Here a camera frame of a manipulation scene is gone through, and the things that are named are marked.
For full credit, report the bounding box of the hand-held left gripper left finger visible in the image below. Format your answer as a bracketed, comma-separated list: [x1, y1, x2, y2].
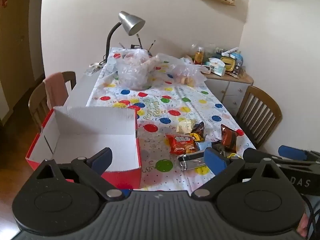
[30, 147, 124, 201]

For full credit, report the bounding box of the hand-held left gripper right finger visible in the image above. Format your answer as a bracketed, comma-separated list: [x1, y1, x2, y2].
[191, 147, 290, 198]

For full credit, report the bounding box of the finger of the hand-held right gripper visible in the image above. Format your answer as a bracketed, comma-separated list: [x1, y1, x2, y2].
[278, 145, 320, 161]
[243, 148, 320, 167]

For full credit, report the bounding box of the light blue snack packet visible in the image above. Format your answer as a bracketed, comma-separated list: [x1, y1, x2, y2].
[195, 141, 213, 153]

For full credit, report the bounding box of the black silver snack packet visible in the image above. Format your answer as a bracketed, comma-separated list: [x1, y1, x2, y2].
[177, 151, 208, 171]

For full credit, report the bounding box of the copper brown snack packet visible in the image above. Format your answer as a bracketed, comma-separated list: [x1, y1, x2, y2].
[220, 124, 238, 153]

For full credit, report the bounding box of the red cardboard box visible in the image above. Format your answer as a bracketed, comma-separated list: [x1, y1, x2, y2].
[25, 106, 142, 190]

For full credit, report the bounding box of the dark glossy snack packet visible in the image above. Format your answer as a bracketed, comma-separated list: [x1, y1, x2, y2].
[191, 122, 205, 136]

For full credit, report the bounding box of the red snack packet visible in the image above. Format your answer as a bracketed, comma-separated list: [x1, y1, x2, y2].
[165, 134, 198, 155]

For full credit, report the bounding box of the pale yellow snack packet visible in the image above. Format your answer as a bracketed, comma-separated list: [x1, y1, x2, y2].
[176, 118, 196, 133]

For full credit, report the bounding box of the person's right hand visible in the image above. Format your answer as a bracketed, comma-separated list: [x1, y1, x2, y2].
[297, 215, 310, 238]

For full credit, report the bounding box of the wooden chair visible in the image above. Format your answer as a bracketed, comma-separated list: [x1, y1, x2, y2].
[28, 71, 77, 130]
[236, 86, 282, 149]

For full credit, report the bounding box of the white cabinet with wooden top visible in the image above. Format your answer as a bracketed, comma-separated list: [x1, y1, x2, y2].
[201, 66, 254, 117]

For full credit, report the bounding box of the polka dot tablecloth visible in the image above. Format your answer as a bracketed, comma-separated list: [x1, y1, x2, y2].
[85, 47, 257, 197]

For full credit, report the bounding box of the pink towel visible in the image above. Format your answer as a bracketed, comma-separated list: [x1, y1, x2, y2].
[43, 72, 69, 110]

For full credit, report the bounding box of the tissue box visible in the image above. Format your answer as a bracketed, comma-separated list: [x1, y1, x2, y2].
[207, 58, 227, 77]

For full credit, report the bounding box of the yellow box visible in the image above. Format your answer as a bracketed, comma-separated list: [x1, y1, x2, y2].
[220, 56, 237, 72]

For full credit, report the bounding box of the blue box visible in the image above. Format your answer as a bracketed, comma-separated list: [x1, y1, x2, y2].
[231, 52, 244, 68]

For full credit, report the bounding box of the clear plastic bag with pastries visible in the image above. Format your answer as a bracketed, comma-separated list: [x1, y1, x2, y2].
[150, 53, 210, 86]

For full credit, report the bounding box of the small white clutter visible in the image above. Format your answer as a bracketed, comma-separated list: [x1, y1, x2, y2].
[84, 61, 107, 76]

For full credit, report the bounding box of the large clear plastic bag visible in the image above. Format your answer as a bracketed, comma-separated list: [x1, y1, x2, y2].
[115, 49, 157, 90]

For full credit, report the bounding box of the orange bottle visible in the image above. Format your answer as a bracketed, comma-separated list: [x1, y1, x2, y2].
[194, 46, 205, 65]

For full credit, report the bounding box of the wooden door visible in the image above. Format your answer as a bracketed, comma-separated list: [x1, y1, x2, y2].
[0, 0, 47, 130]

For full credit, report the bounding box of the silver desk lamp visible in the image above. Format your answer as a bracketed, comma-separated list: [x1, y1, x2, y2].
[103, 11, 146, 65]

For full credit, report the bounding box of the black cable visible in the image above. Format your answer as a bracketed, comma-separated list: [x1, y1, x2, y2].
[302, 194, 320, 240]

